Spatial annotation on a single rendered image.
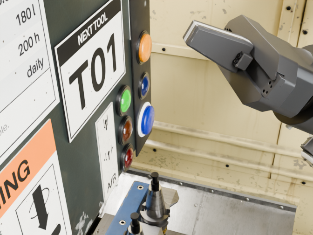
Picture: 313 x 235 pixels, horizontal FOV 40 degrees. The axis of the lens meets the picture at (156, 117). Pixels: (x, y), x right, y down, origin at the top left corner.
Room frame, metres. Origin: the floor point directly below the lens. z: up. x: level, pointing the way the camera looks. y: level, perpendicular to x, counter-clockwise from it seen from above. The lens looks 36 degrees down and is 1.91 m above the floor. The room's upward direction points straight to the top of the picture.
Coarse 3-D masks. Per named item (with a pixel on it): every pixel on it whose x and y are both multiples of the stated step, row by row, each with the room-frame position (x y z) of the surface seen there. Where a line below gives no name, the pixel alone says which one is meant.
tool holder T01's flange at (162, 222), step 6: (144, 204) 0.63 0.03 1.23; (144, 210) 0.61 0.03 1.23; (168, 210) 0.62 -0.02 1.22; (144, 216) 0.60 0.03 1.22; (162, 216) 0.60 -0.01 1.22; (168, 216) 0.60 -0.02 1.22; (150, 222) 0.58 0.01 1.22; (156, 222) 0.58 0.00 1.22; (162, 222) 0.59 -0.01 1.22; (168, 222) 0.60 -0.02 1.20
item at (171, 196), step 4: (164, 188) 0.69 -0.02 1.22; (168, 188) 0.69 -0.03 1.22; (164, 192) 0.67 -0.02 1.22; (168, 192) 0.67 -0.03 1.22; (172, 192) 0.67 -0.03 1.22; (176, 192) 0.67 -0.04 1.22; (164, 196) 0.66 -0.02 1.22; (168, 196) 0.66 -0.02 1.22; (172, 196) 0.66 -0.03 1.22; (176, 196) 0.66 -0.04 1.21; (144, 200) 0.65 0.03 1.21; (164, 200) 0.65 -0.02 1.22; (168, 200) 0.65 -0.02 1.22; (172, 200) 0.65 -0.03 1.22; (176, 200) 0.65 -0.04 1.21; (168, 204) 0.64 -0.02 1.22; (172, 204) 0.64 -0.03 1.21
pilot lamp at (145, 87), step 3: (144, 78) 0.35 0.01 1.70; (147, 78) 0.35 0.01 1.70; (144, 81) 0.35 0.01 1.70; (147, 81) 0.35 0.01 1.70; (144, 84) 0.34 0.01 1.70; (147, 84) 0.35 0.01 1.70; (144, 87) 0.34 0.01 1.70; (147, 87) 0.35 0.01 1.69; (144, 90) 0.34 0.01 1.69; (147, 90) 0.35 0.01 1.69; (144, 93) 0.34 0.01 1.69
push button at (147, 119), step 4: (148, 108) 0.35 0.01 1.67; (152, 108) 0.35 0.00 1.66; (144, 112) 0.34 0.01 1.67; (148, 112) 0.34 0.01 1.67; (152, 112) 0.35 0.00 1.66; (144, 116) 0.34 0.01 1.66; (148, 116) 0.34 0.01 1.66; (152, 116) 0.35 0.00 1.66; (144, 120) 0.34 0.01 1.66; (148, 120) 0.34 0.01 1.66; (152, 120) 0.35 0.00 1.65; (144, 124) 0.34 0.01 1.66; (148, 124) 0.34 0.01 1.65; (152, 124) 0.35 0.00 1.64; (144, 128) 0.33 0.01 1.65; (148, 128) 0.34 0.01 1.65; (144, 132) 0.34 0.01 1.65; (148, 132) 0.34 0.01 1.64
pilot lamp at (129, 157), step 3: (129, 150) 0.30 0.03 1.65; (132, 150) 0.31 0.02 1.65; (129, 153) 0.30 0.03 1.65; (132, 153) 0.31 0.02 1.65; (126, 156) 0.30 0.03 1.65; (129, 156) 0.30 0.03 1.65; (132, 156) 0.30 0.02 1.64; (126, 159) 0.30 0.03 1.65; (129, 159) 0.30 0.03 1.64; (132, 159) 0.30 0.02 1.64; (126, 162) 0.30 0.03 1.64; (129, 162) 0.30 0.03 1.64; (126, 165) 0.30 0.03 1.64; (129, 165) 0.30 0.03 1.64
